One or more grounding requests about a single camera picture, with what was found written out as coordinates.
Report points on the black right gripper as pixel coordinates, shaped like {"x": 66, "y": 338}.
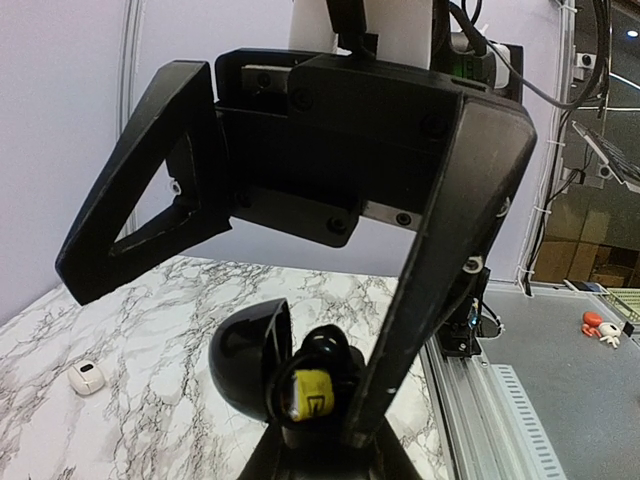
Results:
{"x": 308, "y": 139}

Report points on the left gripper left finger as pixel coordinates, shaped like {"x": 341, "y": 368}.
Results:
{"x": 267, "y": 462}

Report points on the white earbud charging case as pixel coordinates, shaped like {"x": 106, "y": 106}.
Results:
{"x": 86, "y": 378}

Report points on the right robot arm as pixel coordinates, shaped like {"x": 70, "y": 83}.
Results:
{"x": 157, "y": 193}

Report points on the red and white toy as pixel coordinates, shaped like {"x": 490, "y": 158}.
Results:
{"x": 609, "y": 333}

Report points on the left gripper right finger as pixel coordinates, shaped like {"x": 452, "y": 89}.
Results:
{"x": 391, "y": 460}

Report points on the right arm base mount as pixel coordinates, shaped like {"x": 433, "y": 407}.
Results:
{"x": 471, "y": 320}

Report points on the black earbud with yellow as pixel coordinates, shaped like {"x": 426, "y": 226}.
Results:
{"x": 309, "y": 394}

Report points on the aluminium front rail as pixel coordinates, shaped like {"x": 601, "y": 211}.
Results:
{"x": 488, "y": 426}

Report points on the black round charging case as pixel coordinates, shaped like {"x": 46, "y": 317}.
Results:
{"x": 251, "y": 355}

